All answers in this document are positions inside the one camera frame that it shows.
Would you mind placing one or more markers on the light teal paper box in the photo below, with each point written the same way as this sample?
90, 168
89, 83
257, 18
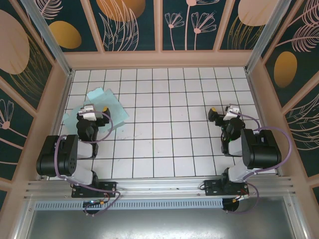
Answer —
113, 104

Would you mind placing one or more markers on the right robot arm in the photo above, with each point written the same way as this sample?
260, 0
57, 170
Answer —
261, 149

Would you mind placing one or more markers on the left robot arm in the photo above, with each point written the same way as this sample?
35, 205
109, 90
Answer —
57, 154

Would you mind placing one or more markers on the yellow power connector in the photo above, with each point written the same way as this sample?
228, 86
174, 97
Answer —
236, 199

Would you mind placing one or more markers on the small circuit board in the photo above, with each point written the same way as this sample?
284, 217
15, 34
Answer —
93, 203

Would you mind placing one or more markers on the grey metal sheet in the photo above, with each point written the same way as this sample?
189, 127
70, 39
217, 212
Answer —
159, 224

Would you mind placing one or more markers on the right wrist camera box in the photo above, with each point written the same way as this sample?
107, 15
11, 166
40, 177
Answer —
231, 111

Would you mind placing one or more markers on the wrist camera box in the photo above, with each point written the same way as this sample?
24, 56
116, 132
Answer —
87, 114
231, 111

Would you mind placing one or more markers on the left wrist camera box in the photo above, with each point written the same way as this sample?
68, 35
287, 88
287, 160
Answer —
87, 114

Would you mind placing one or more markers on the aluminium side rail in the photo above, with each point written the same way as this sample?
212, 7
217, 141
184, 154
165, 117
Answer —
254, 99
64, 99

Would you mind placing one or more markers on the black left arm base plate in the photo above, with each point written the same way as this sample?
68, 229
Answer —
109, 186

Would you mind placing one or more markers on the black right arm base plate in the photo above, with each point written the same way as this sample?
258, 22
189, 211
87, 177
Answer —
211, 188

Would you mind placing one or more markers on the aluminium mounting rail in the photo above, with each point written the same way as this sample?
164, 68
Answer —
159, 185

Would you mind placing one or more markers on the aluminium frame post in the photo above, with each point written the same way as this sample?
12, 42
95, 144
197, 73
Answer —
49, 37
266, 35

